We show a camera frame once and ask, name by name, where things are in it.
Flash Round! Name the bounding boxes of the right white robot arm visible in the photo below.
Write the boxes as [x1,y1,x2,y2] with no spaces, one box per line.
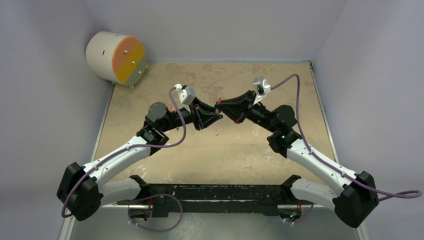
[215,90,379,228]

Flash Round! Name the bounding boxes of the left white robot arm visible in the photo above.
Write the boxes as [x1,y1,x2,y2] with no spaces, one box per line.
[56,98,223,221]

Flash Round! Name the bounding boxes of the round mini drawer cabinet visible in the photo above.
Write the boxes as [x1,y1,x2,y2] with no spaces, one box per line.
[85,31,148,90]

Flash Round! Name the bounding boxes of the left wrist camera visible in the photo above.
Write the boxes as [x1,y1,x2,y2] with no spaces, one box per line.
[174,83,196,108]

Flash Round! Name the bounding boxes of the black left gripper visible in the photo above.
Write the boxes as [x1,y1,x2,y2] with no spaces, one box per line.
[160,97,222,133]

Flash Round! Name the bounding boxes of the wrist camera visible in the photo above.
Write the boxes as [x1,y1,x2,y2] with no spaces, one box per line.
[253,76,271,105]
[174,83,196,108]

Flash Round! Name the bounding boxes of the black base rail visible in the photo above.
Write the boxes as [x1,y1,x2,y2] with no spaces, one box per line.
[130,175,303,222]

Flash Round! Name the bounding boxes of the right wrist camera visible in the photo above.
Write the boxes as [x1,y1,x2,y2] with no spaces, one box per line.
[253,76,271,105]

